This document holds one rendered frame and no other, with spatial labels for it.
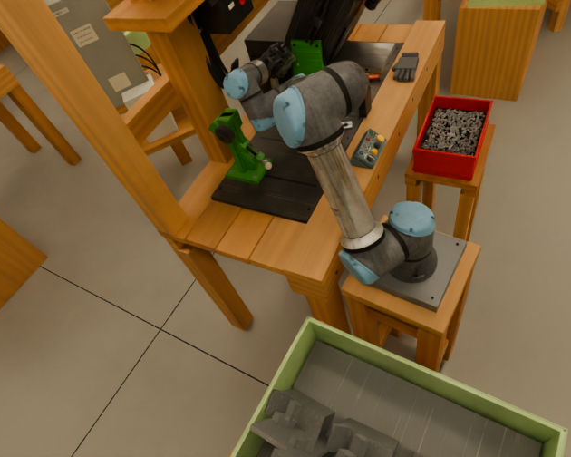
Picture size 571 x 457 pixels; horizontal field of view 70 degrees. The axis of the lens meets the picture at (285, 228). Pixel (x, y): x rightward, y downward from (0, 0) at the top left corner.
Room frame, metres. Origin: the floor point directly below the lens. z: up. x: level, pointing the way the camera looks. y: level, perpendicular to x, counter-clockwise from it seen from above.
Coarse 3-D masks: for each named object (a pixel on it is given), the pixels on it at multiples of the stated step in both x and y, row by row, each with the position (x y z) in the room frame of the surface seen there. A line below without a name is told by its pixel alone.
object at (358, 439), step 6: (354, 438) 0.20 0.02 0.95; (360, 438) 0.19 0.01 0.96; (354, 444) 0.19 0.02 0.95; (360, 444) 0.18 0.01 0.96; (366, 444) 0.18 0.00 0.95; (342, 450) 0.19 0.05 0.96; (348, 450) 0.19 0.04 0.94; (354, 450) 0.18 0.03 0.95; (360, 450) 0.17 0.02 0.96; (336, 456) 0.18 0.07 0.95; (342, 456) 0.17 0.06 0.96; (348, 456) 0.17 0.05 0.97; (354, 456) 0.17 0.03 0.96; (360, 456) 0.16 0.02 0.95
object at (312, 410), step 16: (304, 400) 0.33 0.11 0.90; (304, 416) 0.29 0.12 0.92; (320, 416) 0.28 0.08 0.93; (256, 432) 0.26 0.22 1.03; (272, 432) 0.26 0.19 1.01; (288, 432) 0.26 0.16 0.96; (304, 432) 0.26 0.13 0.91; (320, 432) 0.25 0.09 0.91; (288, 448) 0.21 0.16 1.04; (320, 448) 0.21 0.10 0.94
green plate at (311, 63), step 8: (296, 40) 1.35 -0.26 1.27; (304, 40) 1.33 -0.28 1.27; (320, 40) 1.30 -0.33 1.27; (296, 48) 1.35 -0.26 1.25; (304, 48) 1.33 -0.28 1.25; (312, 48) 1.31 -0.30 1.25; (320, 48) 1.28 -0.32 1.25; (296, 56) 1.34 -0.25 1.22; (304, 56) 1.32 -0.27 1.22; (312, 56) 1.30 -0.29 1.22; (320, 56) 1.28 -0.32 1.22; (304, 64) 1.32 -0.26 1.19; (312, 64) 1.30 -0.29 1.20; (320, 64) 1.28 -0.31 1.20; (296, 72) 1.34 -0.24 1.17; (304, 72) 1.32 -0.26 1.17; (312, 72) 1.29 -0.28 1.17
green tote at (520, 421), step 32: (288, 352) 0.44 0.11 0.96; (352, 352) 0.42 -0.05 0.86; (384, 352) 0.36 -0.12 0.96; (288, 384) 0.40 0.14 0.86; (416, 384) 0.29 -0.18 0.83; (448, 384) 0.24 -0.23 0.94; (256, 416) 0.32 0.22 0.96; (512, 416) 0.14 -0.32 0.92; (256, 448) 0.28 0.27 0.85; (544, 448) 0.07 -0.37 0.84
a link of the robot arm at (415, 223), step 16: (400, 208) 0.64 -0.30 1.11; (416, 208) 0.63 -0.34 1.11; (384, 224) 0.62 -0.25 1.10; (400, 224) 0.59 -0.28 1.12; (416, 224) 0.57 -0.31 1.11; (432, 224) 0.57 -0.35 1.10; (400, 240) 0.56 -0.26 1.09; (416, 240) 0.55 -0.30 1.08; (432, 240) 0.57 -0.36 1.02; (416, 256) 0.55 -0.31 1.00
